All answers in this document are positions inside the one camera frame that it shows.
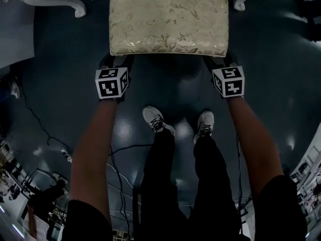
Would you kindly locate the person's black trousers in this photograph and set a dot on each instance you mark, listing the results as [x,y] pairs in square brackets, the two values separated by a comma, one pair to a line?
[160,184]

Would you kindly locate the person's right white sneaker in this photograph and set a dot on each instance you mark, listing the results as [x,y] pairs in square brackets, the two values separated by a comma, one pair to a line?
[206,122]

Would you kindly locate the white shelf cabinet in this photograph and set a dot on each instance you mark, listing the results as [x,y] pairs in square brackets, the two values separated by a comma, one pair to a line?
[15,34]

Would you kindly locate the cream upholstered stool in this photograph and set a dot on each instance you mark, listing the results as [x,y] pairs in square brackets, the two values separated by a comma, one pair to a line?
[168,21]

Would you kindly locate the person's right forearm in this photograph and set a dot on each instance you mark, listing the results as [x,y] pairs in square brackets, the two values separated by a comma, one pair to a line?
[250,139]

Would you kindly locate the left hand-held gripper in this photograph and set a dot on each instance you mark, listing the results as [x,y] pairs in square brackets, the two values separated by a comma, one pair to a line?
[110,84]

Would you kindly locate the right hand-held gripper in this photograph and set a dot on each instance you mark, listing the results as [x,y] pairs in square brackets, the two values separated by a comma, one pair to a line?
[230,81]

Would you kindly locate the white power strip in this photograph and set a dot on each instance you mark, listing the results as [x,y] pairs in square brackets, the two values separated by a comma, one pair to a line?
[67,155]

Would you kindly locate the person's black shirt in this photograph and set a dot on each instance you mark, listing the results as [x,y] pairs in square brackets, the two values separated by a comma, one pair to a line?
[278,210]

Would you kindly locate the person's left forearm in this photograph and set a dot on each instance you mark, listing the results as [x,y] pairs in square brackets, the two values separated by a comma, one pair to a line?
[92,147]

